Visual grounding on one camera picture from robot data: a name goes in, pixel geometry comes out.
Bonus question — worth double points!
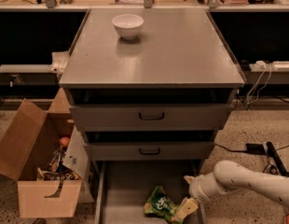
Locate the orange ball in box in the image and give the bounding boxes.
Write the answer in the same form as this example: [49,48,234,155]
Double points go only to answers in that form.
[59,136,70,148]

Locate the white cable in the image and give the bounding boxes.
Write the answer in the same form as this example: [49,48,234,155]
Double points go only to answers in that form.
[245,63,273,106]

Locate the top grey drawer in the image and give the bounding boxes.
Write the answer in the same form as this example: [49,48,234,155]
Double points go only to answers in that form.
[70,104,232,132]

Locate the green rice chip bag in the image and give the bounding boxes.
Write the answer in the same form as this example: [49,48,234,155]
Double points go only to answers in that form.
[144,186,184,224]

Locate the white power strip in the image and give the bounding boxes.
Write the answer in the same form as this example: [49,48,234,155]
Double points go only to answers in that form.
[272,61,289,71]

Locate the snack packages in box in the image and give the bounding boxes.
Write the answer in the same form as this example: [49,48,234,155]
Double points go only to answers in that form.
[37,147,79,182]

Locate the open cardboard box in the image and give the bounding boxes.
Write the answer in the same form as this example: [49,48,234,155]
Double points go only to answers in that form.
[0,90,94,218]

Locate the black power adapter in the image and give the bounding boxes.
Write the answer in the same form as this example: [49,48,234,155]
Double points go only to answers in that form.
[246,143,266,155]

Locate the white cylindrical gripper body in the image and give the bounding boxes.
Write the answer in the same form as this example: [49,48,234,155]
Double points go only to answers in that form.
[184,173,223,203]

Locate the white ceramic bowl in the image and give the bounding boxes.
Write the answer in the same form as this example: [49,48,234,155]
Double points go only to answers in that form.
[112,14,144,40]

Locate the black cable on floor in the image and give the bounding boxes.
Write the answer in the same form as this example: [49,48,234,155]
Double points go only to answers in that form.
[214,143,247,154]

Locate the black pole on floor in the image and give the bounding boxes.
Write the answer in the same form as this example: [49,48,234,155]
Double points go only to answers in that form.
[267,142,288,176]

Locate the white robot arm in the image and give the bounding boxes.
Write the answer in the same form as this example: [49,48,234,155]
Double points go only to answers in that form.
[174,160,289,220]

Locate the middle grey drawer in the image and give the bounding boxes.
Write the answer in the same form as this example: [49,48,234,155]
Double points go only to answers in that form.
[84,142,214,161]

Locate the grey drawer cabinet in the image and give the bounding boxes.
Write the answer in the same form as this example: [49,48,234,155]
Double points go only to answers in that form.
[58,7,247,164]

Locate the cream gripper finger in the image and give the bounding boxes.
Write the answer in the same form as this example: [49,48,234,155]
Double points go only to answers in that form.
[174,198,199,221]

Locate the bottom open grey drawer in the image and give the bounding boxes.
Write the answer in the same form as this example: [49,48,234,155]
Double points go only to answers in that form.
[94,161,197,224]

